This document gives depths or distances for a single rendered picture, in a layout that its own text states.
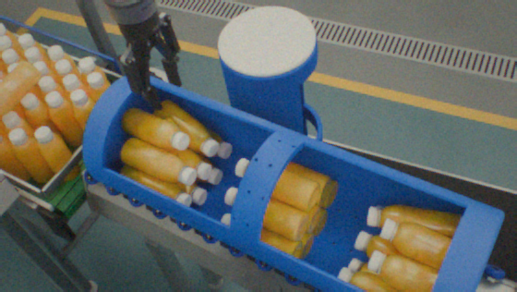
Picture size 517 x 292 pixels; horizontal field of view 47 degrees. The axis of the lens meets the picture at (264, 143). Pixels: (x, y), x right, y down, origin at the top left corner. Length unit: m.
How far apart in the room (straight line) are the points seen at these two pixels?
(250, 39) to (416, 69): 1.47
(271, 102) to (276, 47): 0.15
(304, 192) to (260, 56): 0.55
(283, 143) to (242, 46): 0.54
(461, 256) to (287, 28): 0.89
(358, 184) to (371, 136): 1.40
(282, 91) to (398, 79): 1.40
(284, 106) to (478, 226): 0.77
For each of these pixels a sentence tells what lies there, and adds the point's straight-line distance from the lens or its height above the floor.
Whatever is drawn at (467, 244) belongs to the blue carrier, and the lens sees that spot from 1.08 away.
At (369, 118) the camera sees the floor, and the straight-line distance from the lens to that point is 2.80.
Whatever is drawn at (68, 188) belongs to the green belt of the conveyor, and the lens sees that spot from 1.68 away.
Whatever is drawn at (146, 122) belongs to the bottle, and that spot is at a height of 1.16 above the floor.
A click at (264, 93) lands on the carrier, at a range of 1.64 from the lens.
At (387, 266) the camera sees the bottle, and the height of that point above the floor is 1.12.
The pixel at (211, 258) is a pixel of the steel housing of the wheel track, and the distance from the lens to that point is 1.47.
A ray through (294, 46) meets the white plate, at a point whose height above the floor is 1.04.
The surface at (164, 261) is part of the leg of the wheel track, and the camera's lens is 1.91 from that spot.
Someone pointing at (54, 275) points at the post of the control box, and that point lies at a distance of 2.00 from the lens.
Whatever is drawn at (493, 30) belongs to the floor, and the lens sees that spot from 3.27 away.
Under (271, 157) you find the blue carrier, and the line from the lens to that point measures 1.17.
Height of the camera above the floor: 2.18
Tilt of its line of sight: 53 degrees down
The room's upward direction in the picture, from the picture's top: 11 degrees counter-clockwise
